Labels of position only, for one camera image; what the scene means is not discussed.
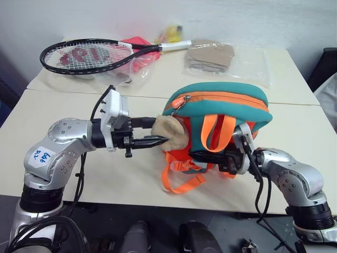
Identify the brown cardboard pieces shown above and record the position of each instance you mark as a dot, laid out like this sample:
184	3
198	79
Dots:
210	54

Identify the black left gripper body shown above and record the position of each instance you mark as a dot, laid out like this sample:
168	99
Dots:
121	138

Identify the white sticker with blue writing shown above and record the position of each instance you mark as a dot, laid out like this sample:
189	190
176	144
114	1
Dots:
42	156

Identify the red item in plastic bag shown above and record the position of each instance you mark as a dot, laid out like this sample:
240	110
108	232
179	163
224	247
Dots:
138	42

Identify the white cloth bundle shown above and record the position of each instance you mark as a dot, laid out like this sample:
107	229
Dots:
329	97

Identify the dark grey rounded shape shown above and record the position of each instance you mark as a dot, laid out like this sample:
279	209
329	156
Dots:
137	237

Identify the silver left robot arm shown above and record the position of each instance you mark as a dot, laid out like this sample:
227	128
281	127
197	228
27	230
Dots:
65	137

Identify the yellow toy in plastic wrap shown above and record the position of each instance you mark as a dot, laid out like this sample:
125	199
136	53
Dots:
172	33

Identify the black chair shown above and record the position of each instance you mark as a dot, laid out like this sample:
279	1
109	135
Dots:
325	66

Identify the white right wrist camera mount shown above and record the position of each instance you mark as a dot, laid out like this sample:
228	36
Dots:
246	137

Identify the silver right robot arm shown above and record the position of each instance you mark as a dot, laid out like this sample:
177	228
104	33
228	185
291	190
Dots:
295	174

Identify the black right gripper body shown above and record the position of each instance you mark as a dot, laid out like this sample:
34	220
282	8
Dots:
233	162

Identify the black rounded shape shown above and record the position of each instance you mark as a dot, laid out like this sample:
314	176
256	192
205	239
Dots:
197	237

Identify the black white tennis racket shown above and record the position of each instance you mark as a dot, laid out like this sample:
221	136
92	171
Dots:
79	56

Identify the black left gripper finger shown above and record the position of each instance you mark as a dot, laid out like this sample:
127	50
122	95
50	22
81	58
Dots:
150	141
143	122

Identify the orange and teal backpack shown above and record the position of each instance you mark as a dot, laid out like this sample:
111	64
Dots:
226	100

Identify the crumpled clear plastic bag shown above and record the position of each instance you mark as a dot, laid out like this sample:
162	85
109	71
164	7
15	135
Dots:
137	75

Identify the clear flat plastic bag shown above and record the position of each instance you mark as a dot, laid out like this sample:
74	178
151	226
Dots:
250	66

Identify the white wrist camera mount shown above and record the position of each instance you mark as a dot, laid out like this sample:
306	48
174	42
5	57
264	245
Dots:
246	137
116	105

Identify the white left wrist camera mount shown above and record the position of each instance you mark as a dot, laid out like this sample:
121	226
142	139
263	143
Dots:
116	105

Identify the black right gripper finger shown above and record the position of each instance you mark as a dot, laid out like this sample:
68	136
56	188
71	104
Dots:
208	158

